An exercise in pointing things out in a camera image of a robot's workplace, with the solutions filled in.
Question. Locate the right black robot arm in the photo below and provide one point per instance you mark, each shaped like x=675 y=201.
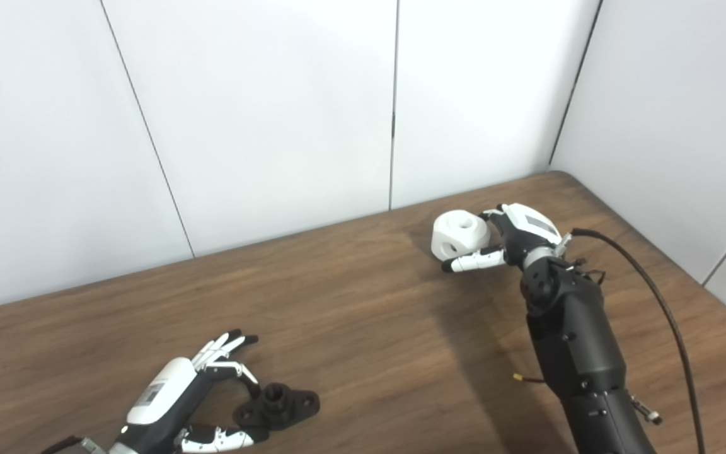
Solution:
x=577 y=353

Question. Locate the round white plastic piece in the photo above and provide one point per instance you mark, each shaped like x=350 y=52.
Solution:
x=457 y=236

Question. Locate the black flanged holder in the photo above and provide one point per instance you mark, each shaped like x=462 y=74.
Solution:
x=287 y=403

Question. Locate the left white-black robot hand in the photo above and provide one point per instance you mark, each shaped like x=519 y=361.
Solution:
x=164 y=397

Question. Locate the right white-black robot hand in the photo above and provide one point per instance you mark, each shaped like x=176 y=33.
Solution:
x=527 y=233

